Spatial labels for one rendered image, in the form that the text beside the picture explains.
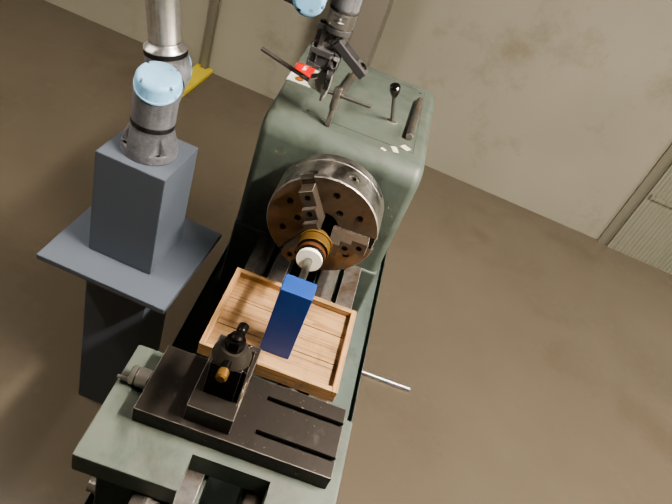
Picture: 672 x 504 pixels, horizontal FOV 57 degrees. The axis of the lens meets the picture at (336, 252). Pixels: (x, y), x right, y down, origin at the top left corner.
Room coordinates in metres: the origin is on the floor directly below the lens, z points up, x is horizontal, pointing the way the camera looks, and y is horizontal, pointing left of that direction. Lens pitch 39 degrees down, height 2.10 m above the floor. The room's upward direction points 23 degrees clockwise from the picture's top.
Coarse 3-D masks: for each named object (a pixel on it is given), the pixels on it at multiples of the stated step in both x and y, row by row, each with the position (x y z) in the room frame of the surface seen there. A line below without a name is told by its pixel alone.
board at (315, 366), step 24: (240, 288) 1.21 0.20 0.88; (264, 288) 1.24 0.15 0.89; (216, 312) 1.08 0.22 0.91; (240, 312) 1.13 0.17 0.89; (264, 312) 1.16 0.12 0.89; (312, 312) 1.23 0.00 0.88; (336, 312) 1.26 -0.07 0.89; (216, 336) 1.02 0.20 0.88; (312, 336) 1.15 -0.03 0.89; (336, 336) 1.18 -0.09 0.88; (264, 360) 1.01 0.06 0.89; (288, 360) 1.04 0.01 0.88; (312, 360) 1.07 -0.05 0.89; (336, 360) 1.10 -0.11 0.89; (288, 384) 0.98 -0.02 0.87; (312, 384) 0.98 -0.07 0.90; (336, 384) 1.01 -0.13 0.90
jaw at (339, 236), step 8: (336, 224) 1.36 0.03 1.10; (336, 232) 1.33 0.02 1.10; (344, 232) 1.34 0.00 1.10; (352, 232) 1.36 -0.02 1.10; (336, 240) 1.30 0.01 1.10; (344, 240) 1.31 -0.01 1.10; (352, 240) 1.32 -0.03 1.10; (360, 240) 1.34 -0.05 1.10; (368, 240) 1.35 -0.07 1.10; (336, 248) 1.28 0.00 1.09; (344, 248) 1.31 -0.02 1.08; (352, 248) 1.32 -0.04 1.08; (360, 248) 1.32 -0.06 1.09
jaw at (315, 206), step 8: (304, 176) 1.37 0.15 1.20; (312, 176) 1.36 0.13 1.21; (304, 184) 1.35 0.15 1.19; (312, 184) 1.35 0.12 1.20; (304, 192) 1.31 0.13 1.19; (312, 192) 1.31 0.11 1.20; (304, 200) 1.31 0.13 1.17; (312, 200) 1.31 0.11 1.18; (320, 200) 1.35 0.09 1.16; (304, 208) 1.30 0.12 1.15; (312, 208) 1.30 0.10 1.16; (320, 208) 1.34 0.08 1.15; (304, 216) 1.29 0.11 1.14; (312, 216) 1.29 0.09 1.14; (320, 216) 1.32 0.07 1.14; (304, 224) 1.28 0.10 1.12; (312, 224) 1.27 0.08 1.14; (320, 224) 1.30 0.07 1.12
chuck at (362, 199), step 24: (312, 168) 1.39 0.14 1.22; (336, 168) 1.41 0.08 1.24; (288, 192) 1.35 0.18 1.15; (336, 192) 1.36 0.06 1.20; (360, 192) 1.37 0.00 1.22; (288, 216) 1.35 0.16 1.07; (336, 216) 1.36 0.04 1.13; (360, 216) 1.36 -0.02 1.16; (288, 240) 1.35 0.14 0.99; (336, 264) 1.36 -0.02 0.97
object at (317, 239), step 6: (300, 234) 1.27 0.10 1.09; (306, 234) 1.26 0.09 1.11; (312, 234) 1.26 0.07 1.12; (318, 234) 1.26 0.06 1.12; (324, 234) 1.27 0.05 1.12; (300, 240) 1.24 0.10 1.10; (306, 240) 1.24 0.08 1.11; (312, 240) 1.24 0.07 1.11; (318, 240) 1.24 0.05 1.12; (324, 240) 1.26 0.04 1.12; (330, 240) 1.27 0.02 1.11; (300, 246) 1.22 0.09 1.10; (306, 246) 1.21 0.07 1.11; (312, 246) 1.21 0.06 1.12; (318, 246) 1.22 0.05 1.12; (324, 246) 1.24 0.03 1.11; (330, 246) 1.27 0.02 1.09; (324, 252) 1.23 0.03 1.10; (324, 258) 1.22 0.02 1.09
